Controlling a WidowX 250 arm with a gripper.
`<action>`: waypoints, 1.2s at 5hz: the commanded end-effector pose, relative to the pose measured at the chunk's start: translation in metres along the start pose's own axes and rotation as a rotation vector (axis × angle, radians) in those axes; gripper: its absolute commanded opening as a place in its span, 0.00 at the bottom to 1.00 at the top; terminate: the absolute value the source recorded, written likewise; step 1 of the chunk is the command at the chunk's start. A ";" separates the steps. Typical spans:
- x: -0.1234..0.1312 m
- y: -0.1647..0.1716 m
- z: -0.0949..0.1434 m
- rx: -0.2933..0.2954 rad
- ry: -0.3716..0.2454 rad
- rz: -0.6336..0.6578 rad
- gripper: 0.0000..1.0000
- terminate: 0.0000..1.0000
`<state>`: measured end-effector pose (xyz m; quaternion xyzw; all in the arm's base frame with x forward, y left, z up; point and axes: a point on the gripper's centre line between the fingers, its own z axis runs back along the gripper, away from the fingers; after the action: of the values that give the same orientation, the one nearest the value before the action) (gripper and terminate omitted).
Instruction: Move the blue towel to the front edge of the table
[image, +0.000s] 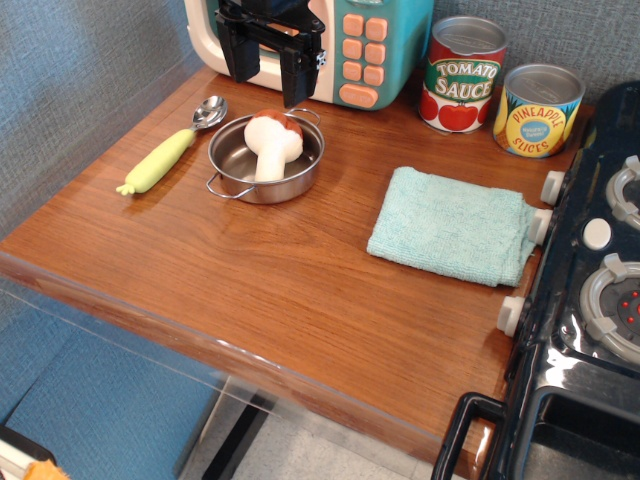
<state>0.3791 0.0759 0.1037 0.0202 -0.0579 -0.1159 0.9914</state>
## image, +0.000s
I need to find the orange object in tray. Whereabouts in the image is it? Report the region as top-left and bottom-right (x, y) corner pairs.
(23, 460), (69, 480)

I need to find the plush mushroom toy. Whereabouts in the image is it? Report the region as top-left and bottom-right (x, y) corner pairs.
(244, 109), (303, 182)

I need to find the grey stove knob middle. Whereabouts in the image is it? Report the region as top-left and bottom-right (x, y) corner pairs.
(528, 209), (553, 246)

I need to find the black toy stove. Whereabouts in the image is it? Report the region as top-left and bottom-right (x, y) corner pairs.
(431, 81), (640, 480)

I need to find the pineapple slices can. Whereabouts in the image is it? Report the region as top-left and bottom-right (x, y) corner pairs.
(493, 64), (585, 159)

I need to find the grey stove knob top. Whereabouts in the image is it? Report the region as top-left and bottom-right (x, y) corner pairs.
(540, 170), (565, 206)

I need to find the grey stove knob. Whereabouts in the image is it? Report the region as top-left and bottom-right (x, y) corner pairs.
(497, 296), (525, 337)
(528, 209), (553, 246)
(540, 170), (565, 206)

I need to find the light blue towel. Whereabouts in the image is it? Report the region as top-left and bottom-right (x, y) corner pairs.
(367, 167), (536, 287)

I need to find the black tray corner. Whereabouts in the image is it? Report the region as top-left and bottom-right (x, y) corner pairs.
(1, 425), (57, 479)

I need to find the tomato sauce can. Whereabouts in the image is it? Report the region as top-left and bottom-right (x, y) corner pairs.
(419, 16), (507, 133)

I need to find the teal toy microwave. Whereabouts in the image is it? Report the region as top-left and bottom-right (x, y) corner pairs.
(184, 1), (434, 111)

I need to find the grey stove knob bottom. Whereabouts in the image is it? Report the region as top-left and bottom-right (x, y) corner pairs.
(497, 296), (525, 337)

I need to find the small steel pot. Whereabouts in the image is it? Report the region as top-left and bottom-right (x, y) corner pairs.
(206, 108), (325, 205)

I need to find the black oven door handle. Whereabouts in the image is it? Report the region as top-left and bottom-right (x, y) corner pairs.
(431, 392), (506, 480)

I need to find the green-handled metal spoon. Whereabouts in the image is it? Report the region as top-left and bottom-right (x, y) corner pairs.
(115, 96), (228, 196)

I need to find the clear acrylic table barrier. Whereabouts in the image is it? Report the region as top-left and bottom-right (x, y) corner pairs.
(1, 279), (432, 479)

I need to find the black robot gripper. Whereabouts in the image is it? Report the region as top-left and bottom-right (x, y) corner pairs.
(216, 1), (326, 108)

